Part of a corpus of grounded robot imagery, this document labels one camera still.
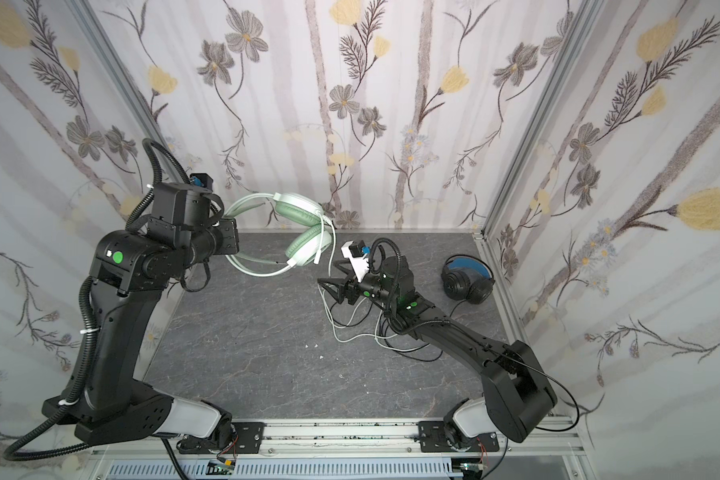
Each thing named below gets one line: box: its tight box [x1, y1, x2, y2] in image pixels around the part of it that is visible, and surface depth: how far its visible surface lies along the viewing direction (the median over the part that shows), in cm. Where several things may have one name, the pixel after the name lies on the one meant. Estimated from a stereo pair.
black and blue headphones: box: [441, 254, 496, 305], surface depth 98 cm
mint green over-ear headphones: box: [224, 192, 336, 277], surface depth 60 cm
